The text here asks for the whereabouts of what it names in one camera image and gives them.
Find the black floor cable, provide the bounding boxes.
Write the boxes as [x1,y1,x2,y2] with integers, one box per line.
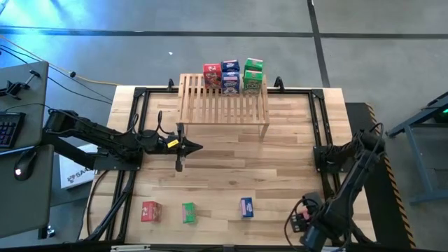
[0,44,113,106]

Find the dark grey desk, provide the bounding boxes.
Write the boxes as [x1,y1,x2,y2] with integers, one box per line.
[0,61,56,239]

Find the black clamp mount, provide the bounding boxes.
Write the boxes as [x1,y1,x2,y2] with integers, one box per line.
[0,69,42,102]

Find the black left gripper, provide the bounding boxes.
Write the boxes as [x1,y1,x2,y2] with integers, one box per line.
[159,122,204,172]

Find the black keyboard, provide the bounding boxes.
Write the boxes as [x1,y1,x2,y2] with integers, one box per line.
[0,111,27,149]

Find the blue Frosted Flakes cereal box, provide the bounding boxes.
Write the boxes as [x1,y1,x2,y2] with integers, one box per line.
[239,197,255,219]
[220,59,241,74]
[220,71,241,95]

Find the black computer mouse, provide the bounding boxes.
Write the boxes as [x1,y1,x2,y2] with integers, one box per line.
[13,149,39,182]

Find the wooden slatted shelf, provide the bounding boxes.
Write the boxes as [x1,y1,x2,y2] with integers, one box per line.
[176,72,271,141]

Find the black hazard-striped floor mat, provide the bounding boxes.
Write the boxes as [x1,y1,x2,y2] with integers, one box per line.
[344,101,418,250]

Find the blue-grey metal stand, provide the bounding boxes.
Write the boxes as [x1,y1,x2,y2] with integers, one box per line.
[386,90,448,207]

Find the white printed box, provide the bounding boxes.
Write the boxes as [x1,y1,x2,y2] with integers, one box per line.
[58,142,99,190]

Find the yellow floor cable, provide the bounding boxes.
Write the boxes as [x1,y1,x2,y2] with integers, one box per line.
[0,34,120,87]

